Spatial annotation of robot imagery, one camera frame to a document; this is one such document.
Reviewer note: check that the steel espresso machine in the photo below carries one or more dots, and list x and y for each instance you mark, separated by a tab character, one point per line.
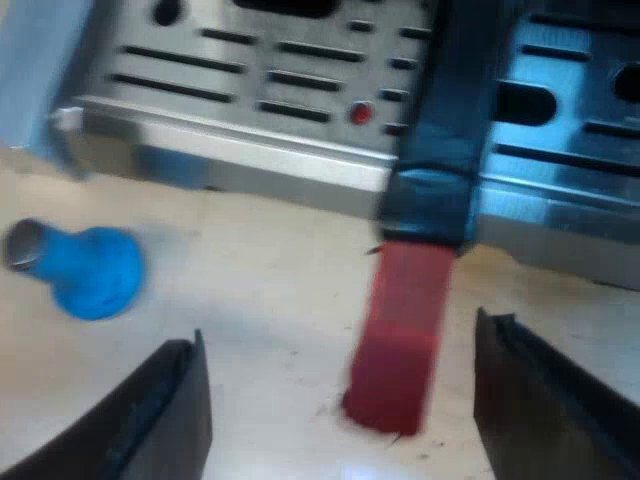
320	100

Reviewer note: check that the blue tamper with steel top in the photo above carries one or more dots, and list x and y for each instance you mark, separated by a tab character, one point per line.
85	270

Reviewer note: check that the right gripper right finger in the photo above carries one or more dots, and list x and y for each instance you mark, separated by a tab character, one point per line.
545	405

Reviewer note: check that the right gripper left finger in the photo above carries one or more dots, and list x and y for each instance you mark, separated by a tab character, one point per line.
155	415

